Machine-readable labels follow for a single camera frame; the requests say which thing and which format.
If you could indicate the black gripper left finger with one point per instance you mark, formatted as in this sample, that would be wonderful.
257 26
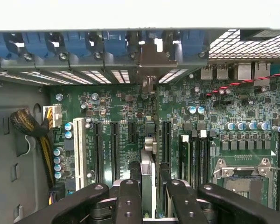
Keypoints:
128 205

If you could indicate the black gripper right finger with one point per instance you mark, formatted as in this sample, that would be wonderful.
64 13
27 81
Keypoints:
186 207

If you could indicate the black RAM slot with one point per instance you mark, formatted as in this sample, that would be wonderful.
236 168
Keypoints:
204 158

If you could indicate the long black expansion slot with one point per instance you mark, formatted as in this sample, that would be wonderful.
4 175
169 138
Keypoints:
166 140
114 149
98 151

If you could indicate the CPU socket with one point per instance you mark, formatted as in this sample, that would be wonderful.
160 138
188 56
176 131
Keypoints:
240 172

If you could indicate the short black expansion slot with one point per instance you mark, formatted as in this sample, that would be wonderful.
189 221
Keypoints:
132 133

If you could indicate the white PCI slot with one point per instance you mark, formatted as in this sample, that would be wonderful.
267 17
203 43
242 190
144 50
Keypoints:
79 151

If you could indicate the green motherboard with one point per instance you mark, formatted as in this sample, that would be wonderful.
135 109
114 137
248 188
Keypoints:
121 105

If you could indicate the white power connector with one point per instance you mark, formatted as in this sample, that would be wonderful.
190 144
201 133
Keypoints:
56 115

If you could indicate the open black PC case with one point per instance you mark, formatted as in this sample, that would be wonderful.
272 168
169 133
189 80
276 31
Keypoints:
14 140

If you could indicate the silver port block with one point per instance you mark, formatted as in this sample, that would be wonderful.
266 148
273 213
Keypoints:
206 72
262 70
244 71
222 72

